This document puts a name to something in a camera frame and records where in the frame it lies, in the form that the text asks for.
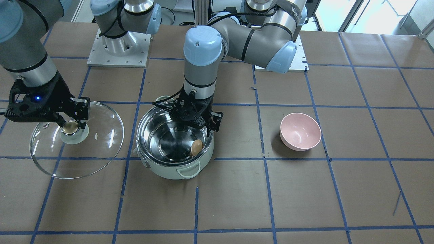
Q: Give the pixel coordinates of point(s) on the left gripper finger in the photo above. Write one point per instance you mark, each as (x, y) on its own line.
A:
(213, 122)
(172, 107)

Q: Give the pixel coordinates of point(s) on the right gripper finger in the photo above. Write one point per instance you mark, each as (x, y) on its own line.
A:
(59, 119)
(80, 110)

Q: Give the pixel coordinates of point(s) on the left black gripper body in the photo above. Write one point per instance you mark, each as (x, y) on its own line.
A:
(216, 121)

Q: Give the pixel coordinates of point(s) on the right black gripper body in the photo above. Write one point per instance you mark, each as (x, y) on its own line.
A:
(58, 92)

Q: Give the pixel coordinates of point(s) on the glass pot lid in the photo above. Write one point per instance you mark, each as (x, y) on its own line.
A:
(72, 152)

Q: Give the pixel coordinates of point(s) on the brown egg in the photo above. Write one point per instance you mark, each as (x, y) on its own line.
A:
(196, 147)

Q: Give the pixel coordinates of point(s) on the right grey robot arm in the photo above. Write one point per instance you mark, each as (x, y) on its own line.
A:
(25, 22)

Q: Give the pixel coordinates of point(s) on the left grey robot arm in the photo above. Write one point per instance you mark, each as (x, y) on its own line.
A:
(264, 35)

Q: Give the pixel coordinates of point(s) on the pale green steel pot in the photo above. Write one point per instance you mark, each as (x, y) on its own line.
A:
(164, 145)

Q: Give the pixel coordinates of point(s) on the pink bowl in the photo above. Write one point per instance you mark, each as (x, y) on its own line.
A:
(300, 132)

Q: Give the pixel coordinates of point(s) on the aluminium frame post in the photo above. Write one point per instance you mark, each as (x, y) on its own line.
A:
(201, 12)

